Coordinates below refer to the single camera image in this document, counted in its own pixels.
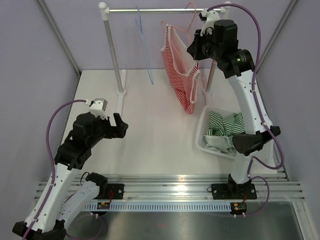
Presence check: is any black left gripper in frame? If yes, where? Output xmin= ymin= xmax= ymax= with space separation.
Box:
xmin=87 ymin=112 xmax=128 ymax=148

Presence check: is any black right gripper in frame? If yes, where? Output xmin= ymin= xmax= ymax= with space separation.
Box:
xmin=187 ymin=28 xmax=222 ymax=62

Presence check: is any pink wire hanger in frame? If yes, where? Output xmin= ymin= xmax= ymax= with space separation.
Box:
xmin=161 ymin=2 xmax=206 ymax=88

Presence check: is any red striped tank top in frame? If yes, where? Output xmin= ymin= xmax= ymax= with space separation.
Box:
xmin=160 ymin=24 xmax=202 ymax=115

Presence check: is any blue wire hanger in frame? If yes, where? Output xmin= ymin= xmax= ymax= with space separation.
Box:
xmin=135 ymin=7 xmax=154 ymax=85

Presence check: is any green striped tank top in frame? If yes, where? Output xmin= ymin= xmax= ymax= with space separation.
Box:
xmin=202 ymin=111 xmax=245 ymax=155

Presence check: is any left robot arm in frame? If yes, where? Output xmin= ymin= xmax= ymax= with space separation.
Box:
xmin=12 ymin=112 xmax=129 ymax=240

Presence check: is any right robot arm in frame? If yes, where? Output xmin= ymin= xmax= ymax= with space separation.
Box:
xmin=187 ymin=19 xmax=281 ymax=200

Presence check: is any white and silver clothes rack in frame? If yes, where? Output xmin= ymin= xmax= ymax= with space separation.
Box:
xmin=98 ymin=1 xmax=230 ymax=115

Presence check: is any white plastic basket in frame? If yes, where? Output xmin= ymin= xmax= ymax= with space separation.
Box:
xmin=194 ymin=104 xmax=276 ymax=166

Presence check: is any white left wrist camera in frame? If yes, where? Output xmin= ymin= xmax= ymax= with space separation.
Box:
xmin=85 ymin=98 xmax=108 ymax=119

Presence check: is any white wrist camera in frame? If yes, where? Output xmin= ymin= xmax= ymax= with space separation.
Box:
xmin=199 ymin=8 xmax=221 ymax=36
xmin=85 ymin=98 xmax=108 ymax=119

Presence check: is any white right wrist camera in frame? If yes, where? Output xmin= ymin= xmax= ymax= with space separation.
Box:
xmin=199 ymin=8 xmax=221 ymax=36

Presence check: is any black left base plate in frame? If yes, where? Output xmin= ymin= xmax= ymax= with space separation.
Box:
xmin=96 ymin=183 xmax=125 ymax=200

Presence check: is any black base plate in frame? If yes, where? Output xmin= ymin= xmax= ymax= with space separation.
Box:
xmin=96 ymin=183 xmax=125 ymax=200
xmin=209 ymin=182 xmax=258 ymax=200

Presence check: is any white slotted cable duct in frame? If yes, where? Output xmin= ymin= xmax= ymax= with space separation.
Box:
xmin=83 ymin=202 xmax=231 ymax=212

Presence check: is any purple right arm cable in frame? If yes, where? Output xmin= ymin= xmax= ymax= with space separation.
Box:
xmin=206 ymin=4 xmax=286 ymax=218

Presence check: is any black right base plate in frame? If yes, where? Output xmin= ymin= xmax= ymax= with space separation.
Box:
xmin=209 ymin=182 xmax=258 ymax=200

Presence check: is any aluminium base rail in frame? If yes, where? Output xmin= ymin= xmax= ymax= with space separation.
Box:
xmin=105 ymin=171 xmax=305 ymax=202

